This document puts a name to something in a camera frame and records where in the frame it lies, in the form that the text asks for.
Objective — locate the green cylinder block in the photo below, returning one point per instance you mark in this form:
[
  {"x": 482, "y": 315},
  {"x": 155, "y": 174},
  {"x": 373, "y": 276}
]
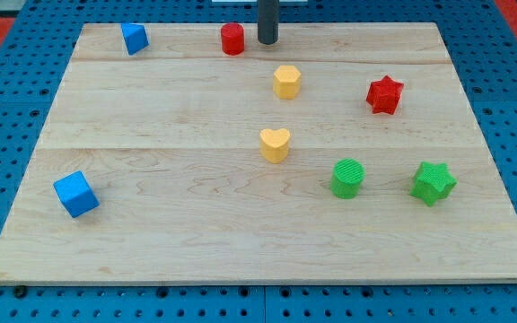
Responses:
[{"x": 347, "y": 177}]

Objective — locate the green star block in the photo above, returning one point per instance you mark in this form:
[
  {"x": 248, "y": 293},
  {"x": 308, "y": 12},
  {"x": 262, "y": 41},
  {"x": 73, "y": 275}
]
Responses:
[{"x": 432, "y": 182}]

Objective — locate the wooden board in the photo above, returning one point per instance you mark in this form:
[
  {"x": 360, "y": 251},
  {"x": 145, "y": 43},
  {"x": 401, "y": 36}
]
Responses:
[{"x": 168, "y": 140}]

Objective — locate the yellow hexagon block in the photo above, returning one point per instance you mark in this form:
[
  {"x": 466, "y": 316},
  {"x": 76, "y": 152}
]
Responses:
[{"x": 287, "y": 82}]

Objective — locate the red cylinder block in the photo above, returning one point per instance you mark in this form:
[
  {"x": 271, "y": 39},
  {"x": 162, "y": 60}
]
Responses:
[{"x": 232, "y": 38}]

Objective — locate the blue triangular prism block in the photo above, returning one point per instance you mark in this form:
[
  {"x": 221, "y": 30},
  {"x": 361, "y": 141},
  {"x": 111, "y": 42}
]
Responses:
[{"x": 135, "y": 37}]

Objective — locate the red star block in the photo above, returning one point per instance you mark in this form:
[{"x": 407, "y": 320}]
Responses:
[{"x": 384, "y": 95}]

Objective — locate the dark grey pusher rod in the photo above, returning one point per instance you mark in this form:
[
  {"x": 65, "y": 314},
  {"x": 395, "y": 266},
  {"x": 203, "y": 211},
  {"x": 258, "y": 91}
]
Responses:
[{"x": 268, "y": 19}]

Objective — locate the blue cube block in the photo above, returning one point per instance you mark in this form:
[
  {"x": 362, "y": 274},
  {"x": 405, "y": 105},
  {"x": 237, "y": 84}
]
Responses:
[{"x": 75, "y": 194}]

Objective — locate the yellow heart block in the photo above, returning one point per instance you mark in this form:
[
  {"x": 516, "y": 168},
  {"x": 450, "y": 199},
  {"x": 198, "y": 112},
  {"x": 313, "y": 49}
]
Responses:
[{"x": 274, "y": 144}]

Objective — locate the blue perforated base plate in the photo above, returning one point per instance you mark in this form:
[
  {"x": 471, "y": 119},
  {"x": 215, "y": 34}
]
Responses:
[{"x": 32, "y": 61}]

